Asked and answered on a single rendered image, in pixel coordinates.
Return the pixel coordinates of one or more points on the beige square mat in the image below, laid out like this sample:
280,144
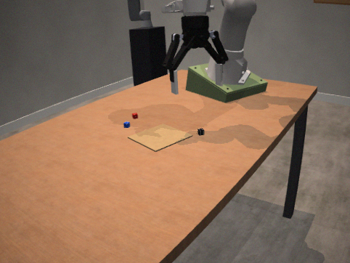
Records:
159,137

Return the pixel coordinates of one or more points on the blue die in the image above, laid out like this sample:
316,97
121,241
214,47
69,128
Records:
126,124

